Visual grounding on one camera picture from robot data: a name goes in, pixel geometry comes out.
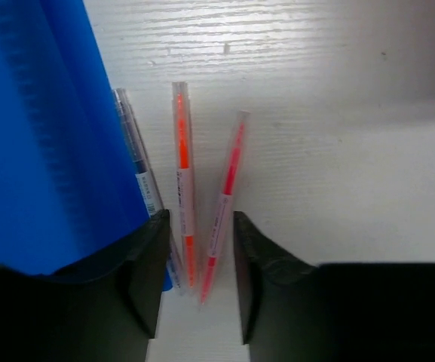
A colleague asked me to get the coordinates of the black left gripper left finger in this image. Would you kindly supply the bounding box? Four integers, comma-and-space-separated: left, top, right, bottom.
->
0, 210, 170, 361

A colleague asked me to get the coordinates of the orange clear highlighter pen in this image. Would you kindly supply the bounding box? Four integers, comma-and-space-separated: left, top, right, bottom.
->
172, 81, 198, 292

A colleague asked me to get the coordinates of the pink clear highlighter pen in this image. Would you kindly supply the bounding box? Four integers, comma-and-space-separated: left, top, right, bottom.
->
198, 111, 250, 308

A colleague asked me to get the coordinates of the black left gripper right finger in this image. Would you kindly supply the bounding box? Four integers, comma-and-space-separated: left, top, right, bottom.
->
233, 211, 435, 361

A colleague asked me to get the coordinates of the blue plastic document case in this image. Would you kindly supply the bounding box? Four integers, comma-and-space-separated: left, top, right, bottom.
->
0, 1, 149, 275

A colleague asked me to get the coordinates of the clear pen with blue ink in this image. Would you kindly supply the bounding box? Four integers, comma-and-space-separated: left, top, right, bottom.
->
112, 88, 185, 295

